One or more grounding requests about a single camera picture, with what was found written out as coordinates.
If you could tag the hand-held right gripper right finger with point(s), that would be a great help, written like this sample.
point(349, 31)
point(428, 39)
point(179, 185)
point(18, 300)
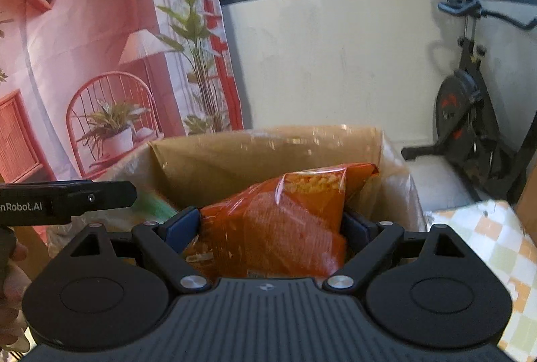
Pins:
point(353, 226)

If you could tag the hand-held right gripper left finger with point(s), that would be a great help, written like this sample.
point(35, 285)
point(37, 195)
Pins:
point(184, 224)

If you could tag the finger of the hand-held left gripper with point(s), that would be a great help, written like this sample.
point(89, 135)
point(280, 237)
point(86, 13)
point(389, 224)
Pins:
point(109, 194)

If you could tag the brown cardboard box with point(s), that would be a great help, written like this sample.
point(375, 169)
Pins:
point(201, 173)

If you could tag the large orange snack bag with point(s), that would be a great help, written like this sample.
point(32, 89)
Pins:
point(272, 228)

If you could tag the person's left hand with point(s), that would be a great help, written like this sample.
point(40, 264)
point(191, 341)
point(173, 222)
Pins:
point(12, 295)

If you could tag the green snack packet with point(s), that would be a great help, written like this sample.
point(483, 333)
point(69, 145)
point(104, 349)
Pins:
point(157, 207)

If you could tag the cardboard box with plastic liner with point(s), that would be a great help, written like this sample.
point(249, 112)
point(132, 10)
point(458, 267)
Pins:
point(402, 186)

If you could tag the black exercise bike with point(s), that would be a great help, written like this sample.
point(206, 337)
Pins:
point(457, 102)

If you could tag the printed red backdrop cloth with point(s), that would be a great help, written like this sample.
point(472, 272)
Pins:
point(84, 30)

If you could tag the brown wooden board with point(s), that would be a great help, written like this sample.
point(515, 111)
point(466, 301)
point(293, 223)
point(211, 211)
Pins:
point(529, 207)

